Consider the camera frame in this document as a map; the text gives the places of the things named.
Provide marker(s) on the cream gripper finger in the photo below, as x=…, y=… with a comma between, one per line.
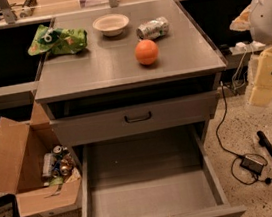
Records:
x=259, y=89

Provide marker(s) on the orange fruit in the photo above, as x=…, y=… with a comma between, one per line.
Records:
x=146, y=52

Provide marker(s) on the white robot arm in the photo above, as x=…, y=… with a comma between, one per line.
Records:
x=260, y=21

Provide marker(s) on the grey drawer cabinet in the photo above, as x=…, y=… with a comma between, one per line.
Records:
x=107, y=76

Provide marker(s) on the closed grey top drawer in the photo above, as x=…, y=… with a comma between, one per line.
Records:
x=127, y=121

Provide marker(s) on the open grey middle drawer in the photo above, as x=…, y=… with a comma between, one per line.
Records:
x=163, y=174

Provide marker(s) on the white power strip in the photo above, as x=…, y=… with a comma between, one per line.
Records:
x=241, y=46

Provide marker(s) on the crushed silver soda can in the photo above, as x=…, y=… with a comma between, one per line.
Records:
x=153, y=29

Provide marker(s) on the white paper bowl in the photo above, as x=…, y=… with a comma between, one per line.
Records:
x=111, y=25

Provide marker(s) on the green chip bag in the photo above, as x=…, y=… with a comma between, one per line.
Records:
x=58, y=41

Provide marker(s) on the cardboard box with trash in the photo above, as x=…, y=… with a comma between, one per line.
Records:
x=22, y=151

